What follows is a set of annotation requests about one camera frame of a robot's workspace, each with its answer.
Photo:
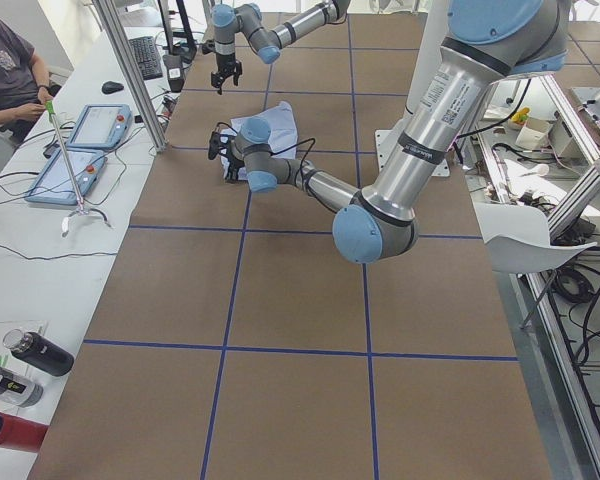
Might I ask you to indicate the black keyboard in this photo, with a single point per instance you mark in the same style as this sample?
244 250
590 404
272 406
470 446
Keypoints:
146 56

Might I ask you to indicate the red bottle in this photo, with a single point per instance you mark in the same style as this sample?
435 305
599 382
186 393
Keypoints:
20 434

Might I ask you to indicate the black computer mouse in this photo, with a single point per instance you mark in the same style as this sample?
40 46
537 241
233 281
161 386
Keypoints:
110 87

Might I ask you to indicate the blue teach pendant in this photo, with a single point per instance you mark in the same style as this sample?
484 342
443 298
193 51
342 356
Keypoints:
100 127
53 186

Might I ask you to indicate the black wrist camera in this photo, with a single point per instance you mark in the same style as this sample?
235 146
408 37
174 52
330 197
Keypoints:
220 141

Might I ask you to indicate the black water bottle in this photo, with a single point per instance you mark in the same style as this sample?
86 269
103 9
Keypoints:
39 352

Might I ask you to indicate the seated person grey shirt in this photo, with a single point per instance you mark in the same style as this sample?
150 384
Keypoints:
25 84

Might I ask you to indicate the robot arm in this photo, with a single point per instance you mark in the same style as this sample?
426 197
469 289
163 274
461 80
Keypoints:
483 43
267 44

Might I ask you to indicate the grey aluminium frame post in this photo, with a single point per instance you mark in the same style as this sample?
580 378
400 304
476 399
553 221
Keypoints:
123 52

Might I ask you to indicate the near blue teach pendant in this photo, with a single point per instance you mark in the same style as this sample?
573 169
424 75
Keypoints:
53 186

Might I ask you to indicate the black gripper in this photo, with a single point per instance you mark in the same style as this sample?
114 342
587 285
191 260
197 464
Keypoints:
225 64
235 165

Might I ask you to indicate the metal reach grabber stick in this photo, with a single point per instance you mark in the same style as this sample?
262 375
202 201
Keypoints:
81 209

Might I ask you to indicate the far blue teach pendant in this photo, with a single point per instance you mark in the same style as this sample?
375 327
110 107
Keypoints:
100 127

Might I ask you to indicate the grey labelled bottle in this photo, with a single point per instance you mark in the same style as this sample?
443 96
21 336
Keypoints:
18 390

